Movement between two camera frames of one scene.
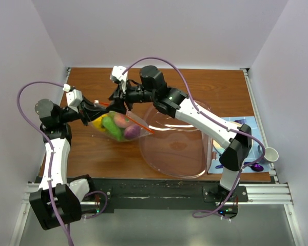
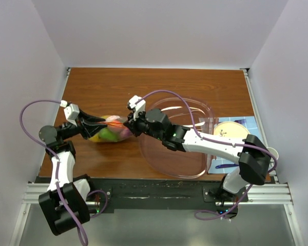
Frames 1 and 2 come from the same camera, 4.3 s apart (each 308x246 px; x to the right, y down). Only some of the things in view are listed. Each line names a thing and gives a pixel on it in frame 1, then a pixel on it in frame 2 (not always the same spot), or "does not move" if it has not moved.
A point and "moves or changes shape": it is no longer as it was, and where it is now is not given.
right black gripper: x=117 y=105 → x=132 y=124
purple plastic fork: x=243 y=121 does not move
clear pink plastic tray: x=176 y=148 does not move
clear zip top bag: x=119 y=126 moves or changes shape
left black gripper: x=89 y=111 → x=88 y=125
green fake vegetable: x=108 y=123 → x=106 y=134
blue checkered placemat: x=257 y=164 does not move
